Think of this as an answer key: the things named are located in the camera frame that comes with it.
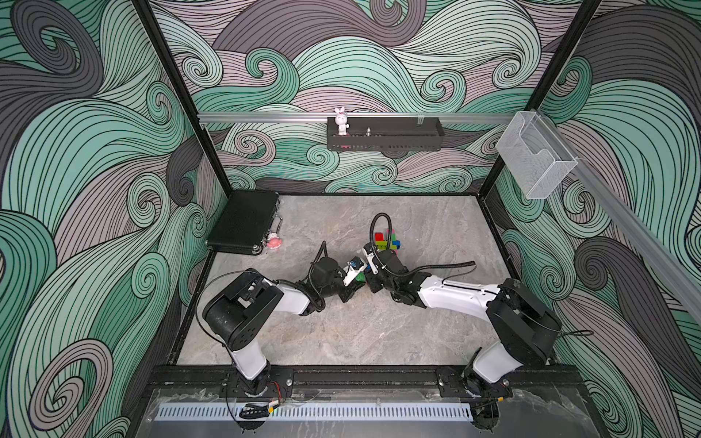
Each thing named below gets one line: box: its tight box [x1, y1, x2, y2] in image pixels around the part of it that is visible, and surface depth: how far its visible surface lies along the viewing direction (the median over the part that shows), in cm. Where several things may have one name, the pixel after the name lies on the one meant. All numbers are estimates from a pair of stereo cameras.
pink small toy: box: [266, 232, 283, 250], surface depth 103 cm
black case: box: [205, 190, 280, 255], surface depth 106 cm
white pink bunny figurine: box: [334, 106, 350, 136], surface depth 91 cm
